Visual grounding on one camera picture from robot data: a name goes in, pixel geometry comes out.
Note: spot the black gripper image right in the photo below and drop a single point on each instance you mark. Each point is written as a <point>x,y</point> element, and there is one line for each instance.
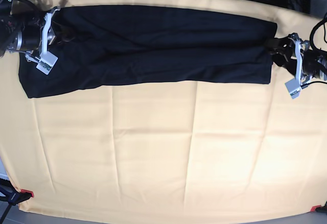
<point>295,55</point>

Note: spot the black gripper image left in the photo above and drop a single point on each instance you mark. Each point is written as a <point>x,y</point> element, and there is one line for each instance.
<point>29,36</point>

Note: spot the dark navy T-shirt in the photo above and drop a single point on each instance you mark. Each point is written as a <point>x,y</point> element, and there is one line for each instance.
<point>130,44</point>

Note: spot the yellow table cloth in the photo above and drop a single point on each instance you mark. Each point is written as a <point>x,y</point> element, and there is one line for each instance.
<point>187,152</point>

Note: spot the red-black clamp right corner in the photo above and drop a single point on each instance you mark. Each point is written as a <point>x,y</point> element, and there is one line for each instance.
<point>320,208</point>

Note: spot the red-black clamp corner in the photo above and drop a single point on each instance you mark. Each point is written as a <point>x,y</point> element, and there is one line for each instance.
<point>320,208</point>
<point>14,197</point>

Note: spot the red-black clamp left corner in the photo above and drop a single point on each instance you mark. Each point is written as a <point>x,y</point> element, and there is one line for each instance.
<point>14,197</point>

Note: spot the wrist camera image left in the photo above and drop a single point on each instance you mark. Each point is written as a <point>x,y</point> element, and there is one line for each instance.
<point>46,62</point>

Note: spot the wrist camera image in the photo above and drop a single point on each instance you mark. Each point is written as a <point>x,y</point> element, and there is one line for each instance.
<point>294,88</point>
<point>46,62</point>

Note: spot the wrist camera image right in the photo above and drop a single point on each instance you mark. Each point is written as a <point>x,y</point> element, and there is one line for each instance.
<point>294,88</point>

